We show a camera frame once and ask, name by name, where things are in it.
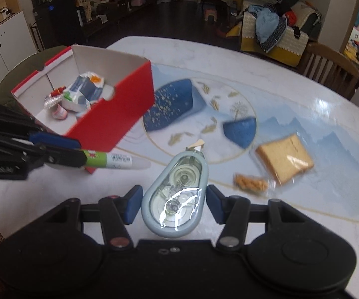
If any wrapped toast slice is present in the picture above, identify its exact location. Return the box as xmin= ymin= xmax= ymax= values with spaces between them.
xmin=254 ymin=132 xmax=315 ymax=187

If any pink stool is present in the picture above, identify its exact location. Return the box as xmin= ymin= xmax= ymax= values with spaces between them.
xmin=203 ymin=8 xmax=219 ymax=22

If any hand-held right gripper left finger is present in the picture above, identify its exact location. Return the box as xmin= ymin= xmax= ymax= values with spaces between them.
xmin=43 ymin=185 xmax=143 ymax=250

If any sofa with yellow white cover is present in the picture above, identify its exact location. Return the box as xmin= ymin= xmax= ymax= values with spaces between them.
xmin=226 ymin=0 xmax=323 ymax=67

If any light blue jacket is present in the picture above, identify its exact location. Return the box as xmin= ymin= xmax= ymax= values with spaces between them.
xmin=254 ymin=4 xmax=289 ymax=53

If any wooden chair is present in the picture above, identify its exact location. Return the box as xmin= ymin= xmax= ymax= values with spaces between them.
xmin=296 ymin=42 xmax=359 ymax=100

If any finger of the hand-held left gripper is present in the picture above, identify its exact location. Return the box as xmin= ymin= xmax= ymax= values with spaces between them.
xmin=0 ymin=134 xmax=88 ymax=181
xmin=0 ymin=100 xmax=82 ymax=150

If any pale blue correction tape dispenser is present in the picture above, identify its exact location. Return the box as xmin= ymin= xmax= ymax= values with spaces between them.
xmin=140 ymin=139 xmax=209 ymax=238

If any small red and white item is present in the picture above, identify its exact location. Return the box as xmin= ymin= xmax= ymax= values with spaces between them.
xmin=49 ymin=85 xmax=67 ymax=98

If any red cardboard box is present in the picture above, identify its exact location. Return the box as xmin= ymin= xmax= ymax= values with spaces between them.
xmin=10 ymin=44 xmax=155 ymax=175

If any dark tea cabinet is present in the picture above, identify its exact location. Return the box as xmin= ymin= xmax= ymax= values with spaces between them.
xmin=28 ymin=0 xmax=85 ymax=50

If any white and blue snack packet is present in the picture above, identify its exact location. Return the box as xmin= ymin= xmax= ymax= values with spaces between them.
xmin=62 ymin=72 xmax=105 ymax=113

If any small pink item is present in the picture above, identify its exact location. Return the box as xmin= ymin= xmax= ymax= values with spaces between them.
xmin=51 ymin=105 xmax=68 ymax=119

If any green and white pen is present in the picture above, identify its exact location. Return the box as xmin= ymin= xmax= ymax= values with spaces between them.
xmin=81 ymin=149 xmax=151 ymax=171

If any small orange snack packet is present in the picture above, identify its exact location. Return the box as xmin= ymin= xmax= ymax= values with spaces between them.
xmin=233 ymin=172 xmax=275 ymax=196

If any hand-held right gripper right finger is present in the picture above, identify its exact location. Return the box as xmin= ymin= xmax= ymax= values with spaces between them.
xmin=206 ymin=185 xmax=308 ymax=251

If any dark television stand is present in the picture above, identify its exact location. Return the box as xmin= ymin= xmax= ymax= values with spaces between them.
xmin=80 ymin=0 xmax=161 ymax=42

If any olive green chair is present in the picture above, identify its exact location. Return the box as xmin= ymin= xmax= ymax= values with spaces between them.
xmin=0 ymin=45 xmax=74 ymax=106

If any white cabinet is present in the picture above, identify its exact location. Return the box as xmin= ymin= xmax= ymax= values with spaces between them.
xmin=0 ymin=11 xmax=40 ymax=83

